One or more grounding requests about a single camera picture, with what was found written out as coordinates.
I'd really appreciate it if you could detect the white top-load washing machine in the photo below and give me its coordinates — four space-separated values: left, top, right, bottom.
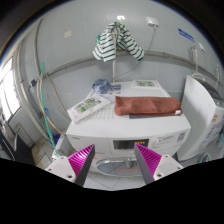
177 75 224 161

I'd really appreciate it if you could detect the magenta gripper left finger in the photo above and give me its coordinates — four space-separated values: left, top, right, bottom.
45 143 96 188

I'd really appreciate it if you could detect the blue crumpled cloth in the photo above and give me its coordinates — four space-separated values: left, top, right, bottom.
92 79 111 94

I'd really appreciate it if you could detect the grey wall pipe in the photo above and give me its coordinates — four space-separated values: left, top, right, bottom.
45 50 224 86

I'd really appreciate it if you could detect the white wall socket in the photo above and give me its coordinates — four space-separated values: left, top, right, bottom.
146 17 159 27

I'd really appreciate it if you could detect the green white striped shirt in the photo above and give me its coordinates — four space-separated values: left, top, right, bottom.
92 22 144 63

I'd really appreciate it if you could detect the window at left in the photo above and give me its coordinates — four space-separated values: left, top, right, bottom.
0 58 20 121

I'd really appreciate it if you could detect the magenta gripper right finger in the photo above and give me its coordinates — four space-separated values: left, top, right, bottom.
133 142 184 185

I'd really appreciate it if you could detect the brown folded towel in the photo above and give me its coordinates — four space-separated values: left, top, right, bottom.
114 96 182 117

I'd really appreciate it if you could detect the blue wall sign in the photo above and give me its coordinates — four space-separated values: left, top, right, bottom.
178 28 195 42

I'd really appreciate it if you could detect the illustrated booklet on washer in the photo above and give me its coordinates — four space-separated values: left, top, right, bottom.
67 94 111 123

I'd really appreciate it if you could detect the green hose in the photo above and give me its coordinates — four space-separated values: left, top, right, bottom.
39 62 62 157

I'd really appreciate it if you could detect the white front-load washing machine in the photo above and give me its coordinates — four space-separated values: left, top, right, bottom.
66 81 191 177

